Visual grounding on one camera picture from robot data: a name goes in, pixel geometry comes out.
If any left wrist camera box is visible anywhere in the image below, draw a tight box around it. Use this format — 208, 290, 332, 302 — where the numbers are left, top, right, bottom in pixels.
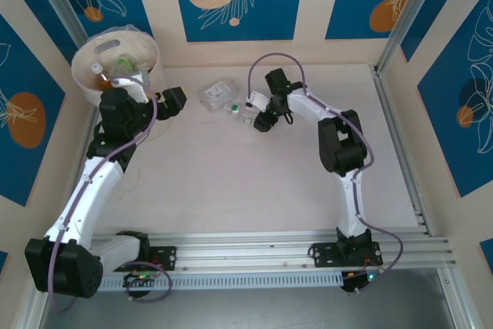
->
112, 76, 150, 105

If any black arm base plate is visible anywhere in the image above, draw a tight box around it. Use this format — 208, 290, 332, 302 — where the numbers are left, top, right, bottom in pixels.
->
106, 246, 178, 272
309, 242, 384, 268

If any aluminium table side rail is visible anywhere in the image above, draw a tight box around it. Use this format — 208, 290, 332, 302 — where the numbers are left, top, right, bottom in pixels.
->
370, 65, 434, 236

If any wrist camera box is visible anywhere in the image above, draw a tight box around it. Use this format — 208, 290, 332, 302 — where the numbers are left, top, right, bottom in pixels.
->
112, 76, 150, 105
245, 91, 270, 109

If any clear plastic bin liner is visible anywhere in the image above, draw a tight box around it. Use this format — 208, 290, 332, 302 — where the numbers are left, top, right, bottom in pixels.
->
72, 24, 161, 91

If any aluminium mounting rail frame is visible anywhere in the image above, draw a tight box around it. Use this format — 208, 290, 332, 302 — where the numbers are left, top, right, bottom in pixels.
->
92, 231, 458, 277

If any small black controller board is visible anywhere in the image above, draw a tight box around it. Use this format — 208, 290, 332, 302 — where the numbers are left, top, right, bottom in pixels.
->
122, 271, 157, 287
341, 271, 381, 292

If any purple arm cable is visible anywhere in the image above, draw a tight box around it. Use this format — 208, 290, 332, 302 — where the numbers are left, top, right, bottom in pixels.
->
247, 51, 404, 296
48, 76, 173, 314

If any white slotted cable duct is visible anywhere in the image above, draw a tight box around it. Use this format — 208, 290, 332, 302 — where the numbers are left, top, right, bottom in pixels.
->
99, 271, 344, 292

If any clear bottle green cap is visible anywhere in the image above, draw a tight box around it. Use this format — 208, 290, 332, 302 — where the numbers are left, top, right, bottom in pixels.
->
224, 102, 267, 126

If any cream plastic waste bin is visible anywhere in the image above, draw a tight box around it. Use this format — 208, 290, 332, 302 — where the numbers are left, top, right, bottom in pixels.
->
71, 25, 173, 139

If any crushed clear bottle green label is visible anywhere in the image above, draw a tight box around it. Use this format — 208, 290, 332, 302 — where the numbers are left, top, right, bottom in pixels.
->
111, 54, 136, 78

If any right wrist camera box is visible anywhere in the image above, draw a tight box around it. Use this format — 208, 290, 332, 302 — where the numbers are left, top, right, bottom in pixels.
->
245, 91, 270, 109

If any aluminium frame leg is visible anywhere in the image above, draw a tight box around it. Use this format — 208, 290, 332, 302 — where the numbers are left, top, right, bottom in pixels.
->
9, 300, 43, 329
437, 267, 485, 329

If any clear bottle white label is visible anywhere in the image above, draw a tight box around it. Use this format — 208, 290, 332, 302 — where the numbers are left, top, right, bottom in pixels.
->
197, 78, 240, 113

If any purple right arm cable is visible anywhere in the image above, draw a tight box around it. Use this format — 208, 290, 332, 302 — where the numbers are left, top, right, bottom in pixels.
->
247, 51, 404, 296

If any tea bottle red label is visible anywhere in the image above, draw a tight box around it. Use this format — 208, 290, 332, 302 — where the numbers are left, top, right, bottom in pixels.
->
90, 62, 116, 90

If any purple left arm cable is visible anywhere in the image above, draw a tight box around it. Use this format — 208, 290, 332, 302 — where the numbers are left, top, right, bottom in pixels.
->
48, 76, 173, 314

